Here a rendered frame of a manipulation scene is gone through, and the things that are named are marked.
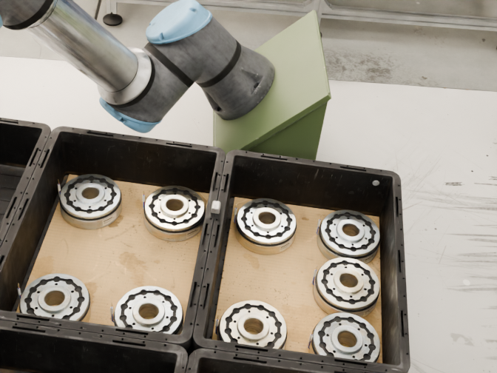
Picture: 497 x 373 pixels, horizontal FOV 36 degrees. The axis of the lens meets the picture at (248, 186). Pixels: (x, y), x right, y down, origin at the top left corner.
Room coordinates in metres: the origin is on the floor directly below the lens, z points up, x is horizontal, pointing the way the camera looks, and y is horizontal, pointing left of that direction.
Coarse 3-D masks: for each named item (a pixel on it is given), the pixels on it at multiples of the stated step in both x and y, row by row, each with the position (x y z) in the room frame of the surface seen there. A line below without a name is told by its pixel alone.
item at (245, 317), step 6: (252, 312) 0.69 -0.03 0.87; (240, 318) 0.67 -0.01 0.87; (246, 318) 0.67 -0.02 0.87; (252, 318) 0.68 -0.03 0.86; (258, 318) 0.68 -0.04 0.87; (264, 318) 0.68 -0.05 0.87; (240, 324) 0.66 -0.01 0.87; (264, 324) 0.67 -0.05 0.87; (240, 330) 0.65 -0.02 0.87; (264, 330) 0.66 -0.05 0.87; (246, 336) 0.64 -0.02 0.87; (252, 336) 0.64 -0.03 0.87; (258, 336) 0.64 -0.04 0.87; (264, 336) 0.65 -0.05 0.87
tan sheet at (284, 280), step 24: (312, 216) 0.93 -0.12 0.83; (312, 240) 0.88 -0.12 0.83; (240, 264) 0.80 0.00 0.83; (264, 264) 0.81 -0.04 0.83; (288, 264) 0.82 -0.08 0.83; (312, 264) 0.82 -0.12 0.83; (240, 288) 0.76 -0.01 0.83; (264, 288) 0.76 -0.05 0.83; (288, 288) 0.77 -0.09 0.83; (312, 288) 0.77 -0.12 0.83; (216, 312) 0.70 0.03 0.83; (288, 312) 0.72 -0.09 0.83; (312, 312) 0.73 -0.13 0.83; (216, 336) 0.66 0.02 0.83; (288, 336) 0.68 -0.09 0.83
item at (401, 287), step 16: (256, 160) 0.96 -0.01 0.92; (272, 160) 0.96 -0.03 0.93; (288, 160) 0.96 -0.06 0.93; (304, 160) 0.97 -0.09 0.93; (224, 176) 0.90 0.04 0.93; (384, 176) 0.95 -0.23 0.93; (224, 192) 0.88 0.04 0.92; (400, 192) 0.92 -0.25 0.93; (224, 208) 0.83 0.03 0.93; (400, 208) 0.88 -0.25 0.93; (400, 224) 0.85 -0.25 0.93; (400, 240) 0.81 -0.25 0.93; (208, 256) 0.73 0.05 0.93; (400, 256) 0.78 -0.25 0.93; (208, 272) 0.70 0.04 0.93; (400, 272) 0.75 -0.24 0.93; (208, 288) 0.68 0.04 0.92; (400, 288) 0.72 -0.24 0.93; (208, 304) 0.64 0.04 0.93; (400, 304) 0.69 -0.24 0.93; (400, 320) 0.66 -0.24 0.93; (400, 336) 0.63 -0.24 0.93; (240, 352) 0.57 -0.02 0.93; (256, 352) 0.58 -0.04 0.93; (272, 352) 0.58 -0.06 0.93; (288, 352) 0.58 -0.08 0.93; (304, 352) 0.59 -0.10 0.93; (400, 352) 0.60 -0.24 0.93; (352, 368) 0.57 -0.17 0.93; (368, 368) 0.57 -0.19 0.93; (384, 368) 0.58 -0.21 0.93; (400, 368) 0.58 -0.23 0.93
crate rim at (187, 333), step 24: (48, 144) 0.93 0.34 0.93; (144, 144) 0.96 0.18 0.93; (168, 144) 0.96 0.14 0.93; (192, 144) 0.97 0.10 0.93; (216, 168) 0.92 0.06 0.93; (24, 192) 0.81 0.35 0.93; (216, 192) 0.86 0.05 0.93; (24, 216) 0.77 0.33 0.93; (0, 264) 0.68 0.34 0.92; (192, 288) 0.67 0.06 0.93; (0, 312) 0.59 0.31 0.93; (192, 312) 0.63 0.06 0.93; (120, 336) 0.58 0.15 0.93; (144, 336) 0.58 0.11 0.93; (168, 336) 0.58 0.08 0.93; (192, 336) 0.60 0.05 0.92
